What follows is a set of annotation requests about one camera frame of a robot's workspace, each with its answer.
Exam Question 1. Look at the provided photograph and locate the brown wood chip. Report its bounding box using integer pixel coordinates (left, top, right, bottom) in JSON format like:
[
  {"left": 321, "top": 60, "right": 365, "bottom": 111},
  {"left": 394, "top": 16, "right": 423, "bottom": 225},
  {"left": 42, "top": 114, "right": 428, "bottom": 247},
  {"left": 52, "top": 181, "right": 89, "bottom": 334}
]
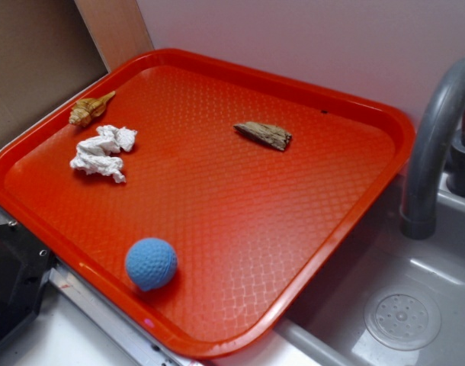
[{"left": 233, "top": 121, "right": 292, "bottom": 152}]

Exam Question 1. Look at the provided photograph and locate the orange plastic tray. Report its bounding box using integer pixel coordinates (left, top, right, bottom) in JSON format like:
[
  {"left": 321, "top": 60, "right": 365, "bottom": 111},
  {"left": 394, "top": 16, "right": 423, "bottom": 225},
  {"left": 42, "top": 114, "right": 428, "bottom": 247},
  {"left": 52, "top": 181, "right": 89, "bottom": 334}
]
[{"left": 0, "top": 50, "right": 415, "bottom": 360}]

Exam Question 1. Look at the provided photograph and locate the blue dimpled foam ball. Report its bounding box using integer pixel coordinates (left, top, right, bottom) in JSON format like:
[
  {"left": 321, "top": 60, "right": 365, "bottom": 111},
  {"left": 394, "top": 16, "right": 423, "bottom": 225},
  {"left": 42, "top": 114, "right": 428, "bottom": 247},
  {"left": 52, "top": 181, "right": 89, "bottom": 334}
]
[{"left": 125, "top": 238, "right": 178, "bottom": 291}]

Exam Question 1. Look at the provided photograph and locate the crumpled white paper tissue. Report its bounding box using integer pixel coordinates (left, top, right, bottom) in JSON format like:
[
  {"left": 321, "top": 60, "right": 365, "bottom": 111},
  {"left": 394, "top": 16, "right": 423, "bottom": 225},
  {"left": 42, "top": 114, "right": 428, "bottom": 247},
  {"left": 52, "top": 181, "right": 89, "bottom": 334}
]
[{"left": 69, "top": 125, "right": 138, "bottom": 184}]

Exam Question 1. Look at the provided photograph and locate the tan spiral seashell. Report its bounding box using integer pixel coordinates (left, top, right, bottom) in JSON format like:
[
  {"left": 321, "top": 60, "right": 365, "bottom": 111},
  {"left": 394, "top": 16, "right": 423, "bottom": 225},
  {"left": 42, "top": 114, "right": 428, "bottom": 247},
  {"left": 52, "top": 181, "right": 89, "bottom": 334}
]
[{"left": 69, "top": 91, "right": 116, "bottom": 127}]

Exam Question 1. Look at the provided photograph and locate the grey plastic sink basin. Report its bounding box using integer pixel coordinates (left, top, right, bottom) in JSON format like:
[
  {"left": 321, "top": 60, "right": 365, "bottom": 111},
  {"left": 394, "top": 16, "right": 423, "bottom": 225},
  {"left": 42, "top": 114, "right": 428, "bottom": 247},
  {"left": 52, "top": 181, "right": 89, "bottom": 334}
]
[{"left": 274, "top": 171, "right": 465, "bottom": 366}]

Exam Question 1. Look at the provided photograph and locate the grey curved faucet spout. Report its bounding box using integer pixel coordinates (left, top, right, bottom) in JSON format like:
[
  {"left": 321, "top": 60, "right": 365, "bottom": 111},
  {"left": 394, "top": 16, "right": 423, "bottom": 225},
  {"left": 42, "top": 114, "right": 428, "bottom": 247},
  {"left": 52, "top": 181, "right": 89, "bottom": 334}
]
[{"left": 400, "top": 58, "right": 465, "bottom": 239}]

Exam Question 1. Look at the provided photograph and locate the light wooden board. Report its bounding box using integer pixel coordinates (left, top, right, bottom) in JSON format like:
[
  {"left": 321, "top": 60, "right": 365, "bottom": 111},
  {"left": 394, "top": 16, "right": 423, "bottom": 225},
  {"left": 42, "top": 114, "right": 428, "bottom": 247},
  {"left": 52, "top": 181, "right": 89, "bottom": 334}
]
[{"left": 75, "top": 0, "right": 154, "bottom": 72}]

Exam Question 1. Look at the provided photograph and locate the clear round sink drain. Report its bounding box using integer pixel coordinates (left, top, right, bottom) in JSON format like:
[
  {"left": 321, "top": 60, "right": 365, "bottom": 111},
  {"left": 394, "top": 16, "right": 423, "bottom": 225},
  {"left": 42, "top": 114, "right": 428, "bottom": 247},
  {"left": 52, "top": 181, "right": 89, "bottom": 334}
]
[{"left": 364, "top": 285, "right": 441, "bottom": 351}]

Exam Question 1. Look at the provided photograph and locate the brown cardboard panel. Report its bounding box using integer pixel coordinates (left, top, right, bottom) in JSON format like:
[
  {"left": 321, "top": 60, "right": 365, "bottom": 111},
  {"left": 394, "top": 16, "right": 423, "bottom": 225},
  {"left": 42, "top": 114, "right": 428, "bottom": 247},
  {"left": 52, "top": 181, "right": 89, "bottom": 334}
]
[{"left": 0, "top": 1, "right": 107, "bottom": 149}]

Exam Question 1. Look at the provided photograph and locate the black metal bracket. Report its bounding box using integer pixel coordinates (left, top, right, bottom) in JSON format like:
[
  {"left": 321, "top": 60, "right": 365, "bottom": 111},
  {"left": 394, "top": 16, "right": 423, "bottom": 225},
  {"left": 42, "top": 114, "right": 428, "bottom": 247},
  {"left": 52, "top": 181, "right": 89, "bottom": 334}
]
[{"left": 0, "top": 220, "right": 54, "bottom": 348}]

